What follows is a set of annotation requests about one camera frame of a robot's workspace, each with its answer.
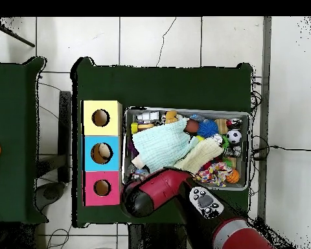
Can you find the black floor cable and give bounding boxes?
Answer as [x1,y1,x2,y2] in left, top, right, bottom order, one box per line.
[251,134,311,160]

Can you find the small brown toy football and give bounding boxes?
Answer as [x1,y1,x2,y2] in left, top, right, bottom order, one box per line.
[183,119,200,134]

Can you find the black tripod leg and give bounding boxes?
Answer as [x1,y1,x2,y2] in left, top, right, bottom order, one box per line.
[0,23,36,48]

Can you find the blue spiky rubber ball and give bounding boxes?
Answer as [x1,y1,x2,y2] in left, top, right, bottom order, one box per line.
[196,119,220,139]

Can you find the light blue waffle cloth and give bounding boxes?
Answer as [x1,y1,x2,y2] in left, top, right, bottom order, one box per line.
[132,117,198,173]

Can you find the grey floor foot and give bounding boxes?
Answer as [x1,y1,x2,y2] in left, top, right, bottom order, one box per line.
[36,181,67,209]

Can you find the shallow clear mesh bin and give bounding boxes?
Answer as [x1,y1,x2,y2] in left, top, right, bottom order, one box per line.
[121,106,251,191]

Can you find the light wooden block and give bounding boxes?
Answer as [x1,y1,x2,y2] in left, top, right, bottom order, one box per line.
[214,118,229,135]

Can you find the dark green side table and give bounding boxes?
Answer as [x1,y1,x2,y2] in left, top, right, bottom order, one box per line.
[0,56,49,225]

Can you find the black floor beam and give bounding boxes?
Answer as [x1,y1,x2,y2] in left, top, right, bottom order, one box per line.
[58,90,72,184]

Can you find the dark green table cloth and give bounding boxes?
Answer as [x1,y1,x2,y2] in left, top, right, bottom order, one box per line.
[71,56,253,229]

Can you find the wooden box with three holes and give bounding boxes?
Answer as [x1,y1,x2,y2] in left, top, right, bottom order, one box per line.
[81,100,124,207]

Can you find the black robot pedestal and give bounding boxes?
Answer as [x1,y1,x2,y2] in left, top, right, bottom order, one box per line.
[128,224,187,249]

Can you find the small black-white soccer ball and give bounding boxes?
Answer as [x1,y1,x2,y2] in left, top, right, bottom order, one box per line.
[225,128,242,145]

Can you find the small orange basketball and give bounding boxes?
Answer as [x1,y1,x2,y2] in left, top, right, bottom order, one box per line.
[225,169,241,184]

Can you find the tan plush animal toy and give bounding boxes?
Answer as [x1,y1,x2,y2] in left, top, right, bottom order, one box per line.
[164,110,179,125]

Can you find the cream knitted cloth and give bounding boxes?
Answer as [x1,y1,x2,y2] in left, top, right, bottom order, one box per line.
[173,137,224,175]

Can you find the colourful patterned cloth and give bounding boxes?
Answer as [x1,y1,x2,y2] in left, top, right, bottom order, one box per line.
[195,161,233,187]

